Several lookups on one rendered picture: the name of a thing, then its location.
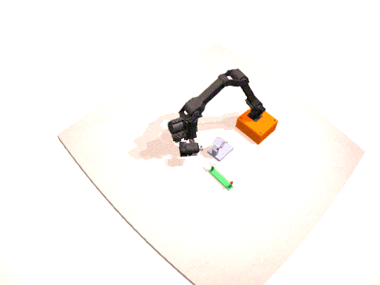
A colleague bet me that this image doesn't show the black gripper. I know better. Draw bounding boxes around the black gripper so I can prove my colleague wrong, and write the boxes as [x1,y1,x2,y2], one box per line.
[184,127,200,156]

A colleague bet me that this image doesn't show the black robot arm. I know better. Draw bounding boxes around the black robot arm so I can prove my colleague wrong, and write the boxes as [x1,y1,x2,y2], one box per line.
[167,69,266,143]

